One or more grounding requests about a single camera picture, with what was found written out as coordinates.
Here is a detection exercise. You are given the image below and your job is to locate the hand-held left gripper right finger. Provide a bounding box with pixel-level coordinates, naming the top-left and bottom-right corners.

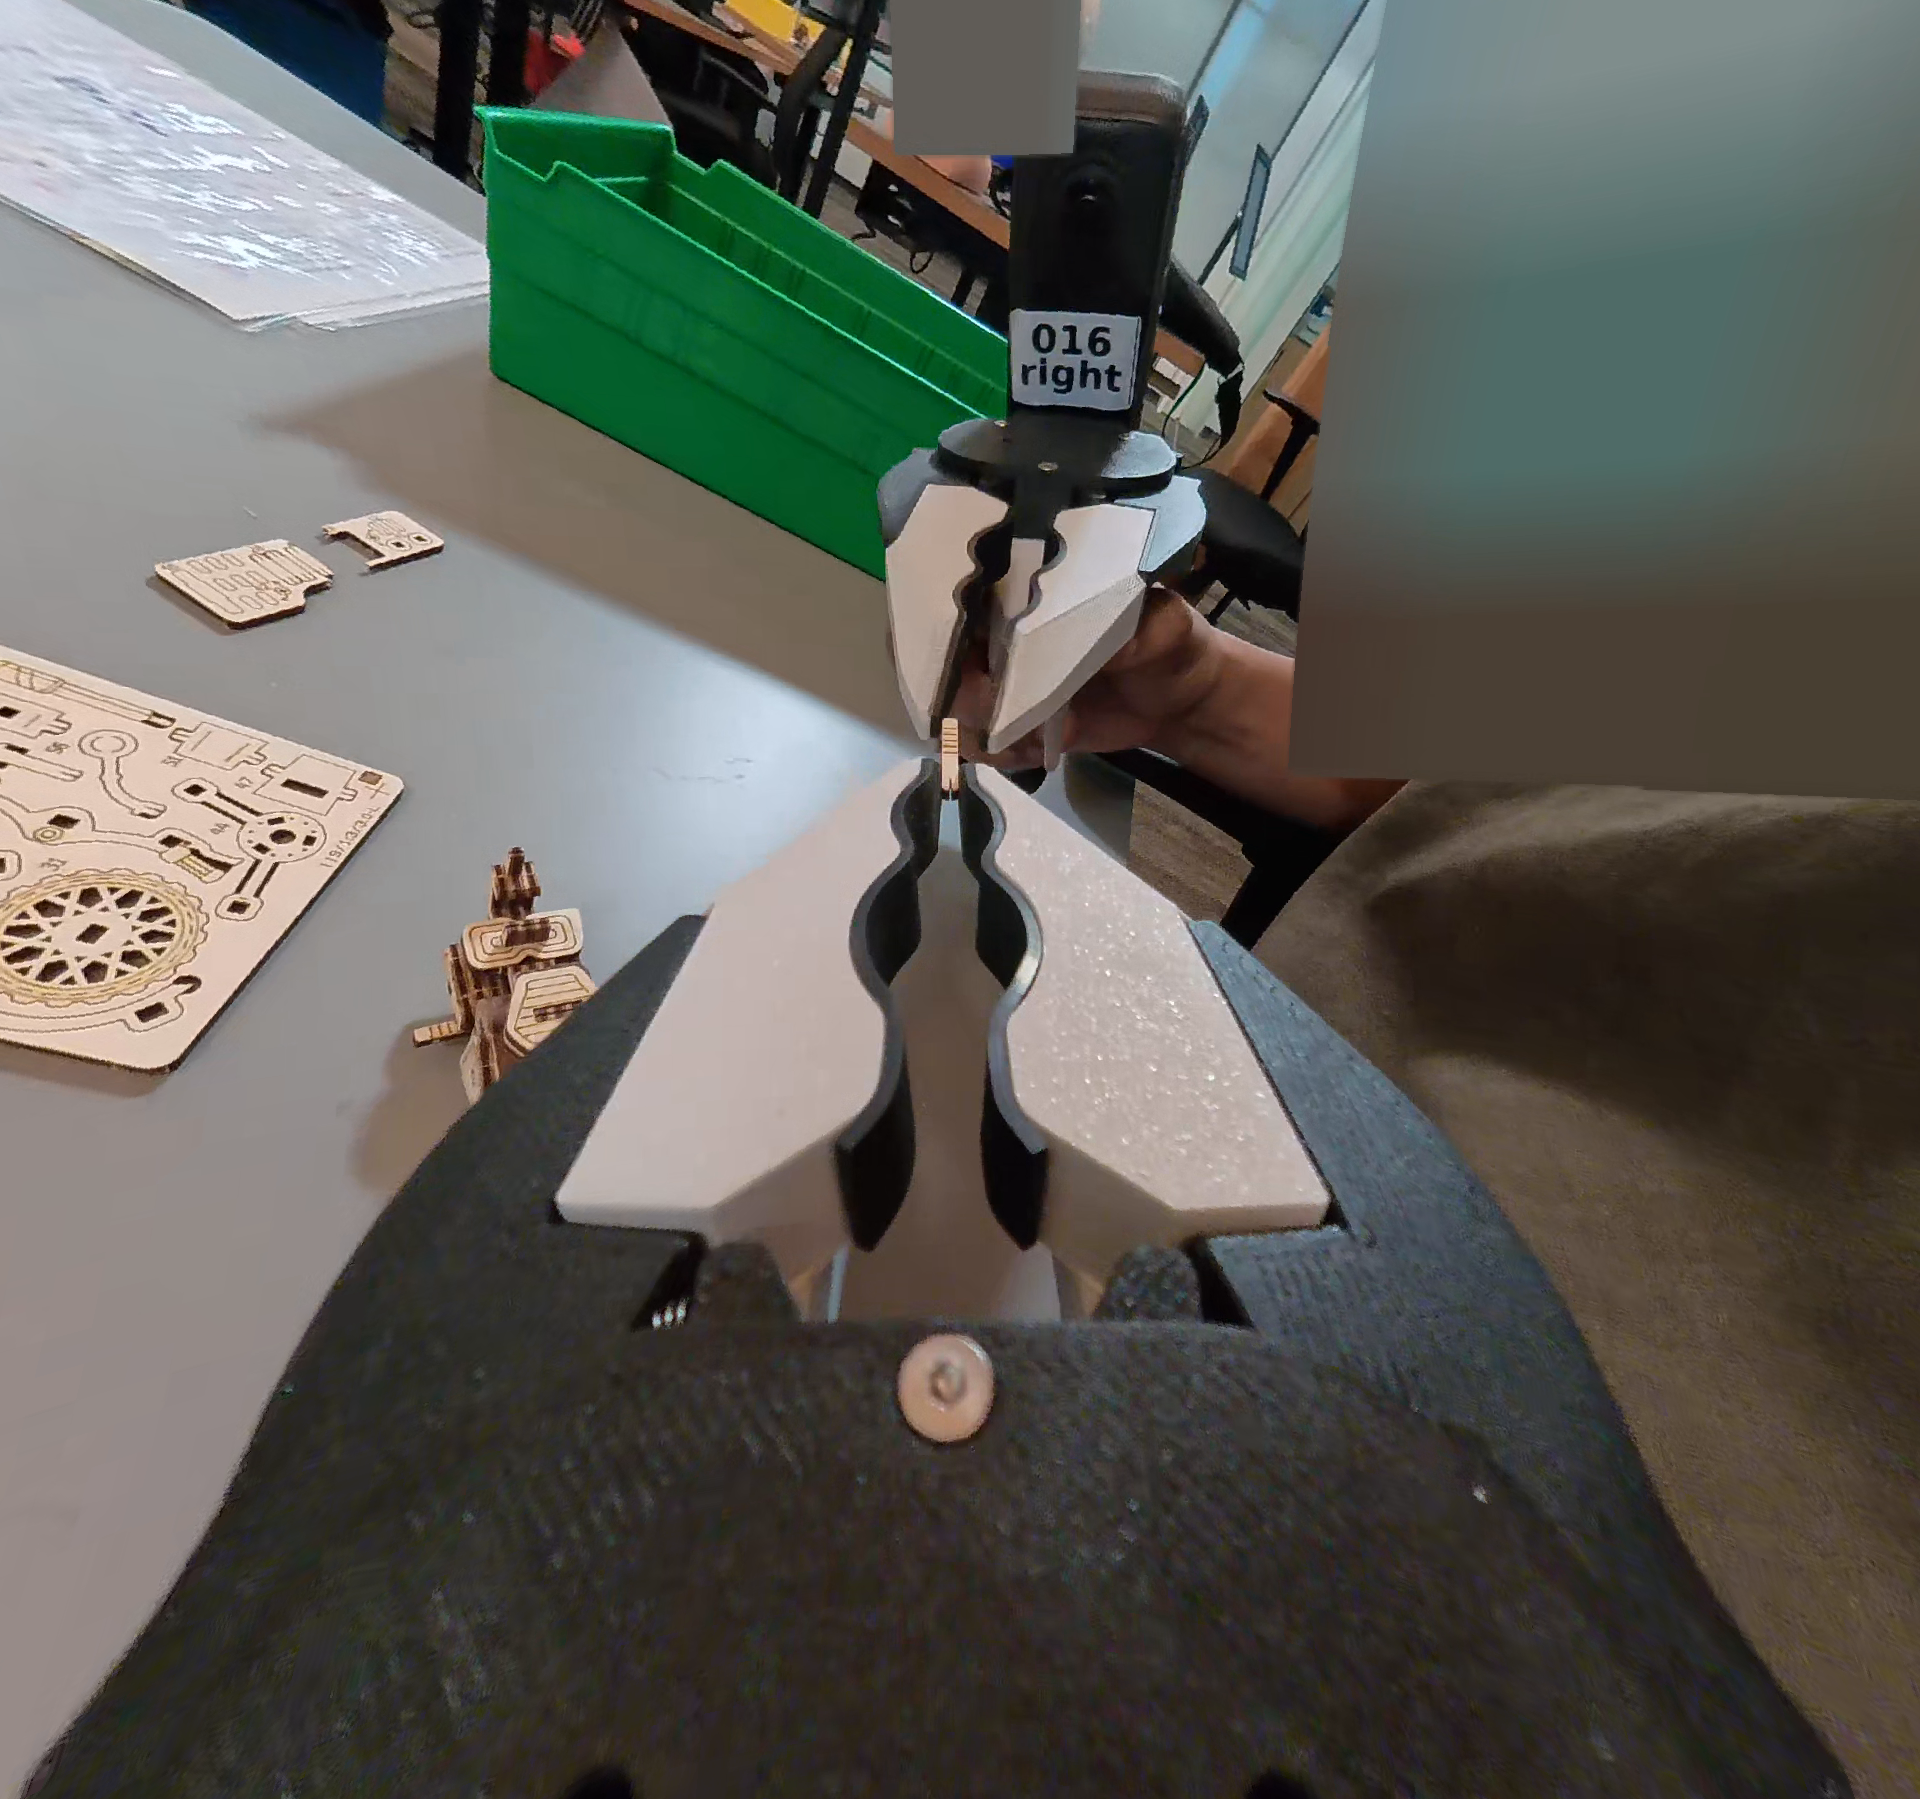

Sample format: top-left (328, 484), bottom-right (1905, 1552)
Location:
top-left (957, 762), bottom-right (1339, 1314)

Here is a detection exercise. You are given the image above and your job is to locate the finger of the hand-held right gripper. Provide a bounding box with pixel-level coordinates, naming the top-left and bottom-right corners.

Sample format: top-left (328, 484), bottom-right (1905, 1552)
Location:
top-left (979, 502), bottom-right (1160, 754)
top-left (885, 486), bottom-right (1004, 740)

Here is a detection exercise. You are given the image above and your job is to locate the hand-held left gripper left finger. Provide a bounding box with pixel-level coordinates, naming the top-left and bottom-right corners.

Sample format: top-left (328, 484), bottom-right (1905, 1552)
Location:
top-left (555, 758), bottom-right (951, 1324)

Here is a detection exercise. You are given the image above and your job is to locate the wooden puzzle model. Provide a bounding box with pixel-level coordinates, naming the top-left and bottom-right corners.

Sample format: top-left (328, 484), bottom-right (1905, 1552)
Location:
top-left (413, 846), bottom-right (602, 1104)

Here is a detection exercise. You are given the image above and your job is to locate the grey desk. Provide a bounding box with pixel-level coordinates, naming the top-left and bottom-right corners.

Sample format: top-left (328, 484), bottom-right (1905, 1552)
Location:
top-left (0, 0), bottom-right (1142, 1786)

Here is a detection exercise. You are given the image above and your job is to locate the person's right hand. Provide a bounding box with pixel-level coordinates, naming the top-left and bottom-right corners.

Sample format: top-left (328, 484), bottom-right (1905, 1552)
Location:
top-left (990, 596), bottom-right (1300, 776)

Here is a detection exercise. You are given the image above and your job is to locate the long wooden workbench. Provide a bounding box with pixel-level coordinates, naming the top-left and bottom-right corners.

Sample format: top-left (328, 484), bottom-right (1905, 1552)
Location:
top-left (374, 0), bottom-right (1211, 384)

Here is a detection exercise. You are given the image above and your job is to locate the green plastic bin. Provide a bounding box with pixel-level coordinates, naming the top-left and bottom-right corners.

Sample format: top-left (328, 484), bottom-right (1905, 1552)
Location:
top-left (477, 105), bottom-right (1011, 584)

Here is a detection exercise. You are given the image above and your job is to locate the yellow device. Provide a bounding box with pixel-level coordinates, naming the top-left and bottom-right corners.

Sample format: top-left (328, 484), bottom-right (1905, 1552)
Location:
top-left (708, 0), bottom-right (851, 51)

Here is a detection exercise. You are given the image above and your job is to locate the wooden puzzle sheet notched corner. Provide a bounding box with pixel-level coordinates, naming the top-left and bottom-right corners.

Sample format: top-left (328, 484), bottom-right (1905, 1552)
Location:
top-left (0, 644), bottom-right (408, 1076)

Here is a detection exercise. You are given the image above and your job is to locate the person's olive clothing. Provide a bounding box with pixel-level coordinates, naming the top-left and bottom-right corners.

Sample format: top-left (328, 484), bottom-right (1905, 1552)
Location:
top-left (1252, 780), bottom-right (1920, 1799)

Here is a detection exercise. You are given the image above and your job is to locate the tiny wooden puzzle piece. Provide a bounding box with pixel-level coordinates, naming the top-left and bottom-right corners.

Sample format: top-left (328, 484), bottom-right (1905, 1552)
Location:
top-left (318, 510), bottom-right (448, 574)

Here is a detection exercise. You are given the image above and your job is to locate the small wooden puzzle piece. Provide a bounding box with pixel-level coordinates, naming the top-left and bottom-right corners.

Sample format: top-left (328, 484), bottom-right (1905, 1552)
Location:
top-left (152, 540), bottom-right (336, 632)

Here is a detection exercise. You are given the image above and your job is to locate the white instruction sheet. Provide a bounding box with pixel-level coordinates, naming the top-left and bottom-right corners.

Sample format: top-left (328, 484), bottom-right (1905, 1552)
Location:
top-left (0, 0), bottom-right (495, 333)

